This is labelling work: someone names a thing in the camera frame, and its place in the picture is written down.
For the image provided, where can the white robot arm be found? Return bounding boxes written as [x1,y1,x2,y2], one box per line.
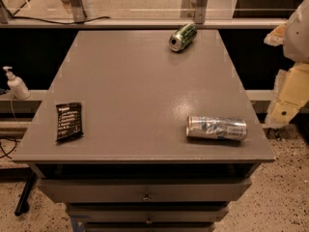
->
[264,0,309,129]

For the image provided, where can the silver redbull can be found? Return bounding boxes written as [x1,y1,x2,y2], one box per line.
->
[186,116,247,140]

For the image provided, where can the metal frame post right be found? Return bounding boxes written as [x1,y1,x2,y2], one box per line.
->
[180,0,208,24]

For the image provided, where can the metal frame post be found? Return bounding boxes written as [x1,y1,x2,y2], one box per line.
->
[70,0,87,23]
[180,0,208,24]

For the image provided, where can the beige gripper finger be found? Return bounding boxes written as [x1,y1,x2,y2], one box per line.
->
[264,23,286,46]
[266,63,309,129]

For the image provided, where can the black rxbar chocolate wrapper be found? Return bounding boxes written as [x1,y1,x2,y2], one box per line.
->
[56,102,83,142]

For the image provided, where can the black floor cable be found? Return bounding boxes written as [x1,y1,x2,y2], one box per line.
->
[0,135,18,160]

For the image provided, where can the grey drawer cabinet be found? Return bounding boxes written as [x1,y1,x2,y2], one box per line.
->
[14,30,274,232]

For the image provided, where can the green soda can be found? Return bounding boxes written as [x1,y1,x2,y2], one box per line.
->
[169,23,197,52]

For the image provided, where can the black cable on ledge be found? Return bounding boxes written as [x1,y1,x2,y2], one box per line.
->
[6,8,112,26]

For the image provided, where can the white pump bottle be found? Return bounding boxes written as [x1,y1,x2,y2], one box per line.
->
[3,66,31,100]

